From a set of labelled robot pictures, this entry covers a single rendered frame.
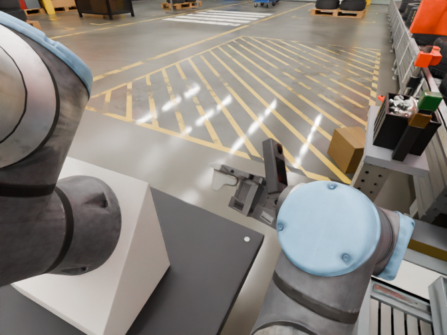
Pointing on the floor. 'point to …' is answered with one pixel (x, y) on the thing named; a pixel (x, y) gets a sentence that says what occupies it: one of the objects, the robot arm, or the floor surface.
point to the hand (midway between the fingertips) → (223, 167)
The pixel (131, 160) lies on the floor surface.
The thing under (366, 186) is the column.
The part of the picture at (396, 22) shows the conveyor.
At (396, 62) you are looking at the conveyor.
